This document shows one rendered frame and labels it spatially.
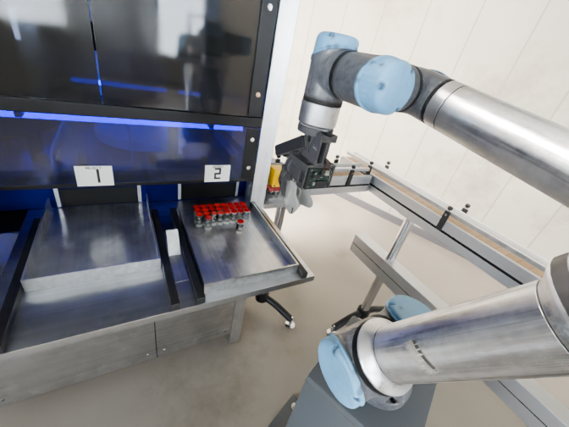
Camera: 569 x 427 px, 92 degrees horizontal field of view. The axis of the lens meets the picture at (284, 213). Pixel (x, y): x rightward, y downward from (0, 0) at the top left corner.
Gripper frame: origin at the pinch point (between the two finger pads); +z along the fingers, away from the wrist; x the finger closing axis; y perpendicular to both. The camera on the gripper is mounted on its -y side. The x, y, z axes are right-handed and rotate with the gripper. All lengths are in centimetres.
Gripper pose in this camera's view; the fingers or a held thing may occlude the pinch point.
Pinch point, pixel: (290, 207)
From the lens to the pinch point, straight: 65.4
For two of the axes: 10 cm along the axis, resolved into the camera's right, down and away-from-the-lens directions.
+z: -1.9, 8.4, 5.0
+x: 8.7, -0.9, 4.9
